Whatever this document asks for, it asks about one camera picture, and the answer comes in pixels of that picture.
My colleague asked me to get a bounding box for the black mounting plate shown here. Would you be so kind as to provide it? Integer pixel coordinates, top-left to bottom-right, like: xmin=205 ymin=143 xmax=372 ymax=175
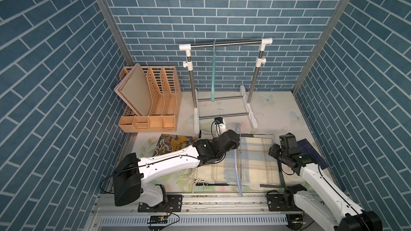
xmin=138 ymin=195 xmax=183 ymax=213
xmin=266 ymin=190 xmax=303 ymax=212

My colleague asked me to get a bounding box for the beige folder board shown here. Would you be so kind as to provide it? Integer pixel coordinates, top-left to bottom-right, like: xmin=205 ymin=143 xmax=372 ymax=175
xmin=114 ymin=64 xmax=152 ymax=116

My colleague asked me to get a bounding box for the teal green clothes hanger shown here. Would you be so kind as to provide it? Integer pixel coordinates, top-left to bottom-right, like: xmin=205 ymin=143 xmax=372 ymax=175
xmin=210 ymin=40 xmax=216 ymax=102

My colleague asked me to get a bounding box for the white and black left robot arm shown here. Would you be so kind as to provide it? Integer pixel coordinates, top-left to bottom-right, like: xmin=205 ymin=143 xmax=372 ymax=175
xmin=112 ymin=129 xmax=240 ymax=210

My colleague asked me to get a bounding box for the light blue clothes hanger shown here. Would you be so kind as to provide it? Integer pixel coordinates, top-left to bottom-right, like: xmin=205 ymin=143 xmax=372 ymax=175
xmin=234 ymin=123 xmax=243 ymax=197

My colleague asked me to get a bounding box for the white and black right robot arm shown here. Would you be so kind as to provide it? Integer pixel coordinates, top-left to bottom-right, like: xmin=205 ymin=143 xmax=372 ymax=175
xmin=269 ymin=133 xmax=383 ymax=231

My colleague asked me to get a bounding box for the yellow illustrated book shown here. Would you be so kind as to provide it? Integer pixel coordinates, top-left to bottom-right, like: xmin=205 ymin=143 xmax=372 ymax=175
xmin=153 ymin=134 xmax=198 ymax=156

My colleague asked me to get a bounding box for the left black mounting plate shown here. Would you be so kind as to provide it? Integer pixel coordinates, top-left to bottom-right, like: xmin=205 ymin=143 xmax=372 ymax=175
xmin=138 ymin=195 xmax=183 ymax=213

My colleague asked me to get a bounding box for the dark blue notebook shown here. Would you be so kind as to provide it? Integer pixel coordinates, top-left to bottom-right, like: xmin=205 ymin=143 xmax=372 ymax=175
xmin=297 ymin=139 xmax=329 ymax=170

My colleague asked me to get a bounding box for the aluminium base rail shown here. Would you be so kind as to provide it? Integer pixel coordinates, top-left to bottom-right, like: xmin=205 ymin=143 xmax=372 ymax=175
xmin=85 ymin=192 xmax=309 ymax=231

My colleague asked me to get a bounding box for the orange plastic file organizer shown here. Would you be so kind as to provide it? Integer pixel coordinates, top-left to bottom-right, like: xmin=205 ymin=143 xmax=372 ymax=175
xmin=118 ymin=66 xmax=182 ymax=133

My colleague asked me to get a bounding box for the green circuit board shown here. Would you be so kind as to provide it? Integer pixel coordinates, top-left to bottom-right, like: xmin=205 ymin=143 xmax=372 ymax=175
xmin=148 ymin=216 xmax=168 ymax=226

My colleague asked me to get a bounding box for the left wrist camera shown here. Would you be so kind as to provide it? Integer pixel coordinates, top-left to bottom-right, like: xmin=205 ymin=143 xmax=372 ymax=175
xmin=214 ymin=117 xmax=226 ymax=136

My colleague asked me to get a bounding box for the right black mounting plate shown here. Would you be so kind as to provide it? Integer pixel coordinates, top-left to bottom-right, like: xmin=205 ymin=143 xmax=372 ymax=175
xmin=266 ymin=190 xmax=303 ymax=212

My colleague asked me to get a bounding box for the white and steel clothes rack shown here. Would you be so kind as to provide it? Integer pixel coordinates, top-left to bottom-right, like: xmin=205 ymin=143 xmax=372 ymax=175
xmin=179 ymin=37 xmax=274 ymax=135

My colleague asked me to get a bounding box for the black grey checkered mat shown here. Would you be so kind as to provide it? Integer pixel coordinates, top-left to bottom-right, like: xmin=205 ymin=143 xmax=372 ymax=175
xmin=195 ymin=133 xmax=286 ymax=188

